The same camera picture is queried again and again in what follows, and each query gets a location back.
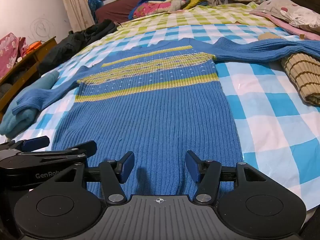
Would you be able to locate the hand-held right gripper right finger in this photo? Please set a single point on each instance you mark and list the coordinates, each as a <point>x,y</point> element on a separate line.
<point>192,166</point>

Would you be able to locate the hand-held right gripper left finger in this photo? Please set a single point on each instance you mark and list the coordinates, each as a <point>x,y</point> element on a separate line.
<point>127,166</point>

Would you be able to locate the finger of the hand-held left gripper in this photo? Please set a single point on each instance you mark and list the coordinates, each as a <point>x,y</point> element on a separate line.
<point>37,142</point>
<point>80,148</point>

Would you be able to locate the blue knit sweater yellow stripes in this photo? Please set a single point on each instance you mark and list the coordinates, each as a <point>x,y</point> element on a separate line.
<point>150,117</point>

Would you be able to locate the teal folded sweater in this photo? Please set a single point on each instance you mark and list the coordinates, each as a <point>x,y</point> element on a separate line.
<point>15,125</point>

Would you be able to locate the wooden cabinet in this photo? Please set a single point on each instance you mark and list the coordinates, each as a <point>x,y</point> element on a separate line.
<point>27,62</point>

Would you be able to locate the blue white checked bed sheet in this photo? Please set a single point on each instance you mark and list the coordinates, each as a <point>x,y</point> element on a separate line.
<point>262,105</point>

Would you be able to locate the pink floral cloth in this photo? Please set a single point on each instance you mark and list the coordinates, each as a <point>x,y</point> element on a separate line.
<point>7,52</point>

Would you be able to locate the orange item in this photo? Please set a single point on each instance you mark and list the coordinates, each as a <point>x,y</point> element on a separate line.
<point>33,47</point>

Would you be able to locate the black jacket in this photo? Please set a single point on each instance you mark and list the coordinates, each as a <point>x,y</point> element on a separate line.
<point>75,42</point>

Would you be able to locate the blue plastic bag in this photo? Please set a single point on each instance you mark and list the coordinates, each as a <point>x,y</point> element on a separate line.
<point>93,5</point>

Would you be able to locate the rolled bamboo mat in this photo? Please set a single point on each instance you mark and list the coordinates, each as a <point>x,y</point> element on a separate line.
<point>305,75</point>

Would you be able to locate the maroon headboard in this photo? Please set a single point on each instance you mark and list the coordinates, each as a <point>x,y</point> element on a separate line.
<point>115,7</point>

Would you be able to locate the green white checked bed sheet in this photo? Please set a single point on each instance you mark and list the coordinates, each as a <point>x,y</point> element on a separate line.
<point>200,15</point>

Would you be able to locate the pink green floral blanket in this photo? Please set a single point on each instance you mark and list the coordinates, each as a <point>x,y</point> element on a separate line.
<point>152,7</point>

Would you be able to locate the yellow-green cloth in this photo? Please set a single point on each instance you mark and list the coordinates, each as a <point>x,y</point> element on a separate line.
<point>195,2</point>

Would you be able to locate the spotted grey pillow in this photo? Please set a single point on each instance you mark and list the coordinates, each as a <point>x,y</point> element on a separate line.
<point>287,10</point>

